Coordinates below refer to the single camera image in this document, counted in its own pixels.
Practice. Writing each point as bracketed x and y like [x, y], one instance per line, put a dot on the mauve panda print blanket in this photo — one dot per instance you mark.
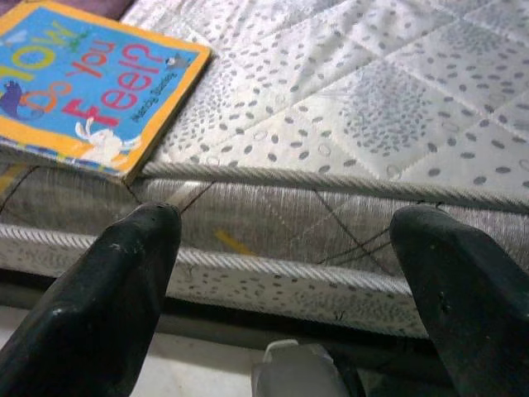
[103, 6]

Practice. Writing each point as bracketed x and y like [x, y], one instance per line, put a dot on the white grey-dotted quilted mattress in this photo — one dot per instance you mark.
[330, 103]

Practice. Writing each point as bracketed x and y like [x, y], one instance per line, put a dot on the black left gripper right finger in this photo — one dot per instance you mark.
[467, 297]

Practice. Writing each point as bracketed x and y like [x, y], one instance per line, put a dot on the grey plastic object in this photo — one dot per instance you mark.
[297, 368]

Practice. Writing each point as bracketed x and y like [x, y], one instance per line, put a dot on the blue yellow children's book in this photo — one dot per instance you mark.
[95, 82]

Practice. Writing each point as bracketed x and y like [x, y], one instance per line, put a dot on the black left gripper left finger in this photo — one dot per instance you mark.
[95, 297]

